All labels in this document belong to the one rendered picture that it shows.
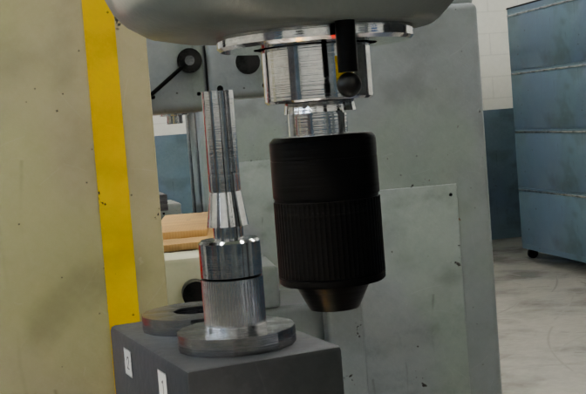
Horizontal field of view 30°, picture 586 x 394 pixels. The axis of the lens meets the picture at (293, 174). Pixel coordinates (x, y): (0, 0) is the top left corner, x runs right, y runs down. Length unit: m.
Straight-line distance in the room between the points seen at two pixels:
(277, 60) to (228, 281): 0.37
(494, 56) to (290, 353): 9.56
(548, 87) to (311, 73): 7.87
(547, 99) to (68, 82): 6.43
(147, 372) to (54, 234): 1.34
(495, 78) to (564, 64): 2.28
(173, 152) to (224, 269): 8.71
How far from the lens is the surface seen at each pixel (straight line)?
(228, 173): 0.81
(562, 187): 8.25
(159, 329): 0.90
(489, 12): 10.33
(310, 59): 0.46
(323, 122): 0.47
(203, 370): 0.77
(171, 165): 9.51
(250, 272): 0.81
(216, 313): 0.82
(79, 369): 2.23
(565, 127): 8.12
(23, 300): 2.21
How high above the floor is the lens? 1.27
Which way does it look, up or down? 3 degrees down
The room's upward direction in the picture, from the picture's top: 4 degrees counter-clockwise
